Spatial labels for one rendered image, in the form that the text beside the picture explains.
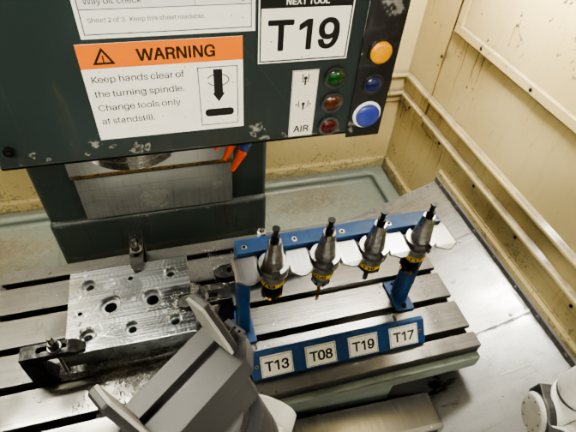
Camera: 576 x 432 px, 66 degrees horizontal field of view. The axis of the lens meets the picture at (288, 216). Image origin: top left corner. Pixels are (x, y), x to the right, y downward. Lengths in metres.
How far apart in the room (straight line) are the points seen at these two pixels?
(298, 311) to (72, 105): 0.88
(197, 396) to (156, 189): 1.10
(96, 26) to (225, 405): 0.35
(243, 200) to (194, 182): 0.21
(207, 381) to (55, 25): 0.33
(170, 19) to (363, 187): 1.71
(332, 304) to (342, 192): 0.88
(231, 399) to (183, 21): 0.34
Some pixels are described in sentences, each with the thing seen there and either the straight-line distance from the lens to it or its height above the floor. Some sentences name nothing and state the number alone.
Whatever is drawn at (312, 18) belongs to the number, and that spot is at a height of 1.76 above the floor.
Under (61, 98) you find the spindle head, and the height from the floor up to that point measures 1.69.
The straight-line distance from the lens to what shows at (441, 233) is 1.06.
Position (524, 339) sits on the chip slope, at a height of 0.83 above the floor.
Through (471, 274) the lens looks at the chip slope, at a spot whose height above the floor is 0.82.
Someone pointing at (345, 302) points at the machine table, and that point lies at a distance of 1.27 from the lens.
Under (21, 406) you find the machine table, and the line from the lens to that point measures 1.23.
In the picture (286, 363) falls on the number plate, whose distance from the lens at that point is 1.12.
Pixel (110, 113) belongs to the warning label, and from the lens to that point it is 0.51.
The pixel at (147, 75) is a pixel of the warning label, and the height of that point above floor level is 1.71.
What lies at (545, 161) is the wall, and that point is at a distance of 1.38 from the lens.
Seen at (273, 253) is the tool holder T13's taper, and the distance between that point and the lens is 0.86.
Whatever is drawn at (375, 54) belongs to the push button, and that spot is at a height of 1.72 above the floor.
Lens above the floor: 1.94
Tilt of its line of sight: 46 degrees down
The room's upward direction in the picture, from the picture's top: 5 degrees clockwise
